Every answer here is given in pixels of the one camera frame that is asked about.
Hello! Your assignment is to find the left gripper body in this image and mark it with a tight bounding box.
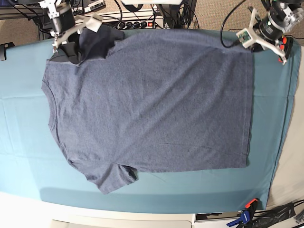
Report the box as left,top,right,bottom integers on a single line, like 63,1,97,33
247,7,287,65

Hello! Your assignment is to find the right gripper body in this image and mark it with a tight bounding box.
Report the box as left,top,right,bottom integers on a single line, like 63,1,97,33
51,15,95,52

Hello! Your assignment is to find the blue-grey T-shirt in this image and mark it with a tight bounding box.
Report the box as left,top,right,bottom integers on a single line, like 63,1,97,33
41,27,254,194

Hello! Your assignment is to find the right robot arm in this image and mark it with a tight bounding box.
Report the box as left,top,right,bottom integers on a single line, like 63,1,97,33
14,0,103,64

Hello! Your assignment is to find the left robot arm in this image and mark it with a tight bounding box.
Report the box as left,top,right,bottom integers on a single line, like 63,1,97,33
242,0,304,64

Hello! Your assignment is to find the orange black clamp top right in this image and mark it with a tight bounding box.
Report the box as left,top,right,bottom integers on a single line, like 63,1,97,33
279,36,294,60

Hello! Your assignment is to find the orange black clamp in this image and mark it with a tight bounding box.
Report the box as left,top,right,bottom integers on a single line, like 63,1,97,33
245,198,259,212
279,36,294,60

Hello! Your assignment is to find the teal table cloth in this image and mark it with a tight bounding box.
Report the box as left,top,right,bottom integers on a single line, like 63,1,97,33
0,40,301,213

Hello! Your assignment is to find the orange black clamp bottom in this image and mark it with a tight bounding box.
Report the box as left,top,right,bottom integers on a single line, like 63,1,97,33
245,198,259,212

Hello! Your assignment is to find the blue clamp bottom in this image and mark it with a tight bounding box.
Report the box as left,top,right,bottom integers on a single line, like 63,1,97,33
227,210,250,227

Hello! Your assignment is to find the black plastic bag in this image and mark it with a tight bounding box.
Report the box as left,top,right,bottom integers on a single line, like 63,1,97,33
252,200,304,228

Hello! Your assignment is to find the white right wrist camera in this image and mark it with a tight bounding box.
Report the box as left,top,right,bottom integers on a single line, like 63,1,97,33
86,13,104,33

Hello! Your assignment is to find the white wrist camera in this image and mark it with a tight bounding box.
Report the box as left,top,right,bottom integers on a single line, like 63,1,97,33
86,13,104,33
236,28,255,48

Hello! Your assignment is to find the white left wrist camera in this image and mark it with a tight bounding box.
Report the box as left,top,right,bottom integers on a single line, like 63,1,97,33
236,28,255,48

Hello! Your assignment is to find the black power strip red switch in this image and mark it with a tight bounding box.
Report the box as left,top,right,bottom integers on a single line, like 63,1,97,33
106,19,163,30

